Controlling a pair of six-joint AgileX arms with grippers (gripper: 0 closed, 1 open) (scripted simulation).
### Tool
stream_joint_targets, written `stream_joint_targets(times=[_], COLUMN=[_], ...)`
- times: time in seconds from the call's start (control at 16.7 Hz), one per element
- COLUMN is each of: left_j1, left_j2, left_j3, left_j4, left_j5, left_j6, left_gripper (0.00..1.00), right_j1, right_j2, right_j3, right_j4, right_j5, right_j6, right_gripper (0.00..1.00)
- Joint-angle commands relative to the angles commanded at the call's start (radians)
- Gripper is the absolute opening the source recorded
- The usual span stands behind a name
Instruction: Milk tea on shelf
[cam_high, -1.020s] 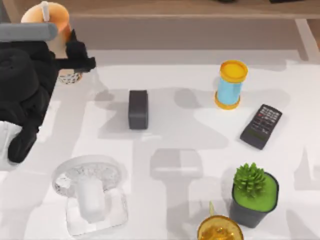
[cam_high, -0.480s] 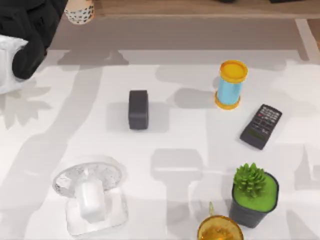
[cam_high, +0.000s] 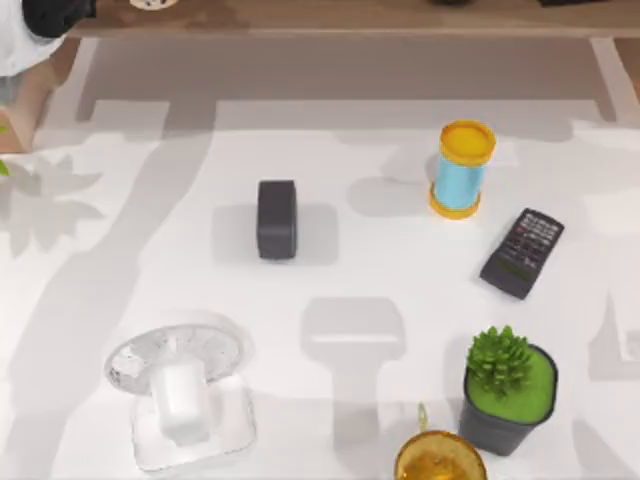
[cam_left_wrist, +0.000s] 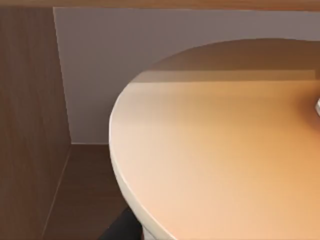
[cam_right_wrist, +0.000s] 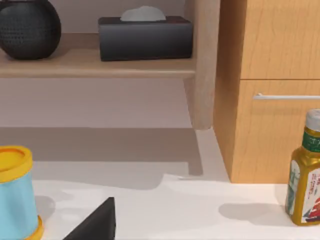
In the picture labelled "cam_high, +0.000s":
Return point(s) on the blue and yellow canister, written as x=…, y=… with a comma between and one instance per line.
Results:
x=461, y=170

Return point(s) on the black object on shelf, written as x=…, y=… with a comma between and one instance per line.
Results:
x=452, y=2

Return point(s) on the golden trophy cup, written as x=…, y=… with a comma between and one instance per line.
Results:
x=440, y=457

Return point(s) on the black calculator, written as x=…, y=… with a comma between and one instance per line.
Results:
x=522, y=253

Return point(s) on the green leafy plant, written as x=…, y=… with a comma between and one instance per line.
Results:
x=3, y=167

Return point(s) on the green plant in black pot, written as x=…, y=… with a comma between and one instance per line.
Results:
x=507, y=395

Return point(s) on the white round object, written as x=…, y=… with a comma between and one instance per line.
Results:
x=152, y=3

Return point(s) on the dark grey box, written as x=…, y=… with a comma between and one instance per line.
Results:
x=276, y=220

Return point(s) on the wooden shelf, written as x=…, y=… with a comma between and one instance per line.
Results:
x=320, y=20

